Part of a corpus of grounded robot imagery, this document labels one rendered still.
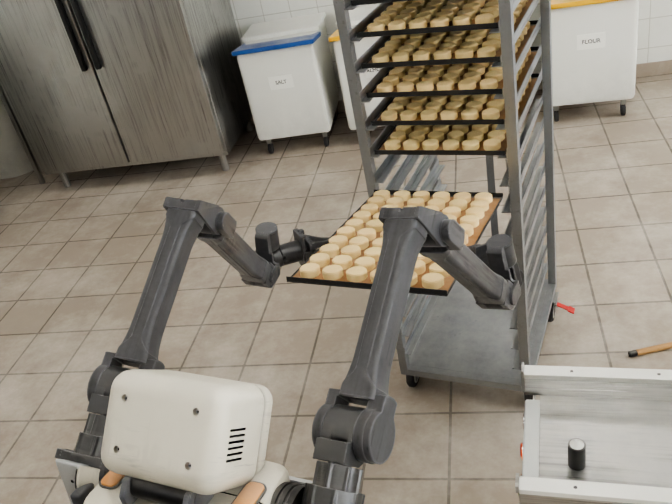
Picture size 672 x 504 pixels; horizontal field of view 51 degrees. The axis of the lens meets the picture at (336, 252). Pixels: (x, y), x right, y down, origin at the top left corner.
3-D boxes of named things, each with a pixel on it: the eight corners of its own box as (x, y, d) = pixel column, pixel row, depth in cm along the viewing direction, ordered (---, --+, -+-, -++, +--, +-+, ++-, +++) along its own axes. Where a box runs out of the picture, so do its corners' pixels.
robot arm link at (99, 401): (83, 420, 118) (111, 426, 116) (101, 361, 120) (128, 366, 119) (111, 425, 126) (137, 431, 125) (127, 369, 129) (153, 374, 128)
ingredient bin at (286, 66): (259, 160, 488) (230, 52, 447) (276, 123, 541) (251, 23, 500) (335, 150, 478) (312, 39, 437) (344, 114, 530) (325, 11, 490)
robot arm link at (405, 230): (376, 186, 120) (429, 183, 114) (409, 224, 130) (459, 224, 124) (305, 447, 103) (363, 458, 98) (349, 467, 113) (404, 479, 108)
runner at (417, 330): (411, 355, 258) (410, 349, 256) (404, 354, 259) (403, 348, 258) (455, 257, 305) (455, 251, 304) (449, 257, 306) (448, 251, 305)
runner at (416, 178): (391, 231, 229) (389, 224, 228) (383, 231, 231) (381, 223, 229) (442, 145, 277) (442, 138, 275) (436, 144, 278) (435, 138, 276)
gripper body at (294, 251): (304, 260, 192) (279, 268, 190) (298, 226, 188) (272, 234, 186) (312, 269, 187) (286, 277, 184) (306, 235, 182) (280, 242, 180)
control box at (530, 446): (543, 444, 155) (541, 399, 148) (542, 540, 136) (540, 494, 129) (526, 443, 156) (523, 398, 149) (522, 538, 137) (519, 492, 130)
